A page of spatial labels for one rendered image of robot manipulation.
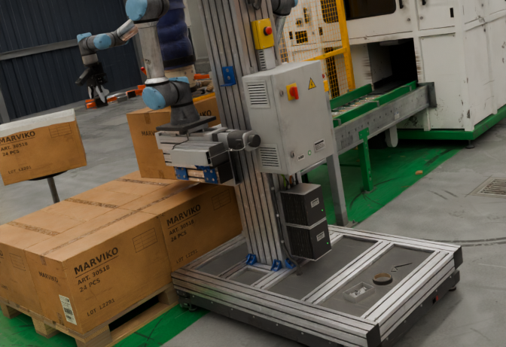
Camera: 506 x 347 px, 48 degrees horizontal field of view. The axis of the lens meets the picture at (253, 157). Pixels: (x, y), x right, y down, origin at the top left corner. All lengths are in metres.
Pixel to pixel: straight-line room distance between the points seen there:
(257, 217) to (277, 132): 0.57
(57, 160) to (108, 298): 1.68
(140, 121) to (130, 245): 0.74
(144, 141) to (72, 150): 1.19
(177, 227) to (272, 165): 0.84
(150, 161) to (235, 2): 1.18
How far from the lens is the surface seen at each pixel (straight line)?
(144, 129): 3.37
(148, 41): 2.74
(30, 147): 4.50
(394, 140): 4.93
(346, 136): 4.23
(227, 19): 2.73
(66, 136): 4.48
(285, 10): 3.07
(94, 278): 3.02
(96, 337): 3.11
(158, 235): 3.20
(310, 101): 2.71
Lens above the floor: 1.52
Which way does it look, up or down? 14 degrees down
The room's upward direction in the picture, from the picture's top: 11 degrees counter-clockwise
